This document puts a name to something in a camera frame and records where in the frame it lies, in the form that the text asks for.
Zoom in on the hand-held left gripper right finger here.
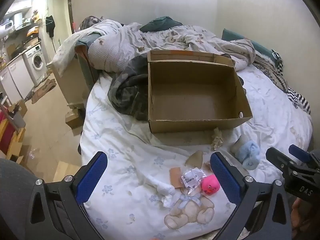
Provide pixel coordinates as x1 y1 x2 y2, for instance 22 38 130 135
210 152 293 240

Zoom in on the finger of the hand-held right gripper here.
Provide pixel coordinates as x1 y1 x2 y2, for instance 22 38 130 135
266 147 298 178
289 144 313 163

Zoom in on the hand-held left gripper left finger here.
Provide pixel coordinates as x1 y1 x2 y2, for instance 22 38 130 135
25 151 108 240

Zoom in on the pink rubber duck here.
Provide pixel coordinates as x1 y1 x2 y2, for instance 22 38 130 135
201 174 220 196

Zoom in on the light blue plush toy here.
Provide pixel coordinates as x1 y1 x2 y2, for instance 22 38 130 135
231 134 261 170

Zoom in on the clear plastic packet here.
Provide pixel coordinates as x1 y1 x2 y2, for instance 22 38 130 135
180 169 205 195

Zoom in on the beige frilly cloth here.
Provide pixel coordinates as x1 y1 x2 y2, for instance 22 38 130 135
211 127 223 152

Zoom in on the white soft cloth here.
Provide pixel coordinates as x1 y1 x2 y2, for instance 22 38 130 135
146 174 176 208

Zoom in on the person's right hand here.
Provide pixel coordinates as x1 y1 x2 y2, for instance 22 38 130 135
290 197 320 233

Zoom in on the triangular cardboard piece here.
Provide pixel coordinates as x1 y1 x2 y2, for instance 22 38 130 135
185 151 204 168

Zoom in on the rectangular cardboard piece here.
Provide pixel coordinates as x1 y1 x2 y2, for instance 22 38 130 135
169 167 184 188

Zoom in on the black white striped cloth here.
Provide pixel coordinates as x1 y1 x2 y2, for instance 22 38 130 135
271 50 312 115

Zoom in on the small cardboard box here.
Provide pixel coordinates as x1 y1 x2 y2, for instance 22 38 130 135
65 111 84 129

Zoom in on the yellow wooden shelf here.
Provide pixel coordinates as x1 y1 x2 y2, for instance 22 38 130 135
0 119 27 160

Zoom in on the patterned knit blanket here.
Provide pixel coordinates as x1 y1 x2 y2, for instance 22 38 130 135
254 51 292 93

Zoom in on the camouflage garment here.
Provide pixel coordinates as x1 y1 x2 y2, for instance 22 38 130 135
107 54 150 120

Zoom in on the grey container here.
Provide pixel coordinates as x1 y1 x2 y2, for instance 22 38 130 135
7 107 27 130

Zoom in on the red bag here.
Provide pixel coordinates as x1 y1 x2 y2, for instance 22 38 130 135
0 111 15 153

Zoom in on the brown floor mat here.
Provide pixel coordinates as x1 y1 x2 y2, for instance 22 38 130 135
31 78 57 104

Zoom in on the white cabinet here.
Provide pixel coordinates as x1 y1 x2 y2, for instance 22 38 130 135
0 60 34 104

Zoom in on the white washing machine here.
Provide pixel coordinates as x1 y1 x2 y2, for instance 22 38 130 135
22 44 48 87

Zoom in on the white patterned quilt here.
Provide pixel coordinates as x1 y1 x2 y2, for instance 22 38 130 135
51 20 255 73

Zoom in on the teal pillow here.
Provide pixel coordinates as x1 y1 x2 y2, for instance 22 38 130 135
222 28 277 60

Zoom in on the grey patterned cloth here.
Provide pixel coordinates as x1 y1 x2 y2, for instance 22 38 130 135
79 16 104 30

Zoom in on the dark hanging garment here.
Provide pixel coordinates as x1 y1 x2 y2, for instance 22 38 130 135
46 15 56 38

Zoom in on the brown door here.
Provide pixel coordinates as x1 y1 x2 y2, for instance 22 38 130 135
67 0 75 34

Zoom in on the dark green pillow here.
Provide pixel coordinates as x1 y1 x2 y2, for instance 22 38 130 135
139 16 183 33

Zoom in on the wooden bed frame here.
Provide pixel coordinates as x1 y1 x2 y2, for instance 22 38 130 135
47 45 100 110

